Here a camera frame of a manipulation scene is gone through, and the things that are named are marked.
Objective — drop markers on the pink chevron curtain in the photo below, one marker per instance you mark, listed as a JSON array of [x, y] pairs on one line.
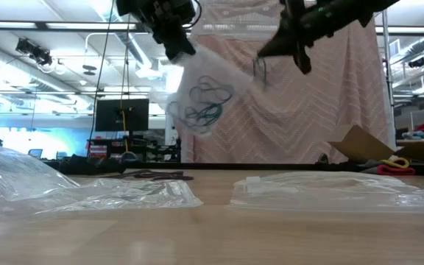
[[326, 110]]

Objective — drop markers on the black monitor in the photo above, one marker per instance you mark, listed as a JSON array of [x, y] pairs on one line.
[[109, 117]]

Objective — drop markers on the red storage bins stack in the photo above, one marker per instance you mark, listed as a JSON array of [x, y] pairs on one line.
[[96, 151]]

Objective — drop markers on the wide black rubber bands bunch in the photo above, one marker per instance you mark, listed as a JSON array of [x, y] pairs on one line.
[[123, 175]]

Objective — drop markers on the black ceiling camera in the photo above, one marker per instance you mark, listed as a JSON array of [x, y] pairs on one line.
[[416, 62]]

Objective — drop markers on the teal fabric rolls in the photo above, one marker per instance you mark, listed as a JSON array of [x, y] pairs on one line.
[[418, 135]]

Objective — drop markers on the ceiling light panel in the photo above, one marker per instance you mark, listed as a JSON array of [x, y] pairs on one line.
[[403, 29], [6, 25], [87, 25]]

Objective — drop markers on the brown cardboard box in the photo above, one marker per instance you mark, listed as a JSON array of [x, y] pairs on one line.
[[363, 147]]

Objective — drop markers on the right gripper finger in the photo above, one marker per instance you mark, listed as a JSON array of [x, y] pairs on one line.
[[304, 59], [280, 46]]

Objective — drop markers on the clear plastic zip bag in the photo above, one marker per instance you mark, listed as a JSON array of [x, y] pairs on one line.
[[215, 62], [326, 191], [123, 195]]

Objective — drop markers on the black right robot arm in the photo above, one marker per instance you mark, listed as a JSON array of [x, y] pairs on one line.
[[363, 11]]

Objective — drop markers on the black workbench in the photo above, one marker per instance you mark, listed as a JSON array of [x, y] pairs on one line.
[[142, 147]]

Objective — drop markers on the small laptop screen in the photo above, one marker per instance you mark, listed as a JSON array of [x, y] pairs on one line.
[[35, 154]]

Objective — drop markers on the wooden shelf board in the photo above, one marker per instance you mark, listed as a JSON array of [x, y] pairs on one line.
[[422, 142]]

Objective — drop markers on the grey dome object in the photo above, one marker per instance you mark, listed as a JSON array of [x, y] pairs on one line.
[[129, 158]]

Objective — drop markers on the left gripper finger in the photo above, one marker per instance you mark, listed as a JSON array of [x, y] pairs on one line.
[[159, 34], [180, 49]]

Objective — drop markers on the thin dark rubber bands bunch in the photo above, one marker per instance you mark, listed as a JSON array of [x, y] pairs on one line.
[[168, 177]]

